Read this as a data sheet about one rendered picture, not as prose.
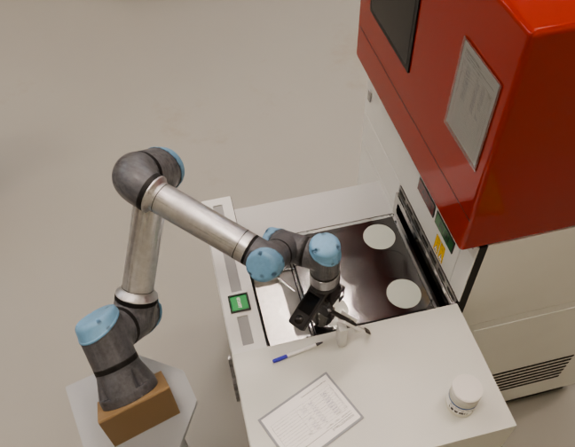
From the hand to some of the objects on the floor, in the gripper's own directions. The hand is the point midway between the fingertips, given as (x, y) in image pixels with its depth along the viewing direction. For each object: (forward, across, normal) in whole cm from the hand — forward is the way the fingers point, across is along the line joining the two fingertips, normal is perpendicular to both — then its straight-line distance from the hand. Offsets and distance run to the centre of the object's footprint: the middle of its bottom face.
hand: (318, 325), depth 168 cm
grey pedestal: (+92, +33, +54) cm, 111 cm away
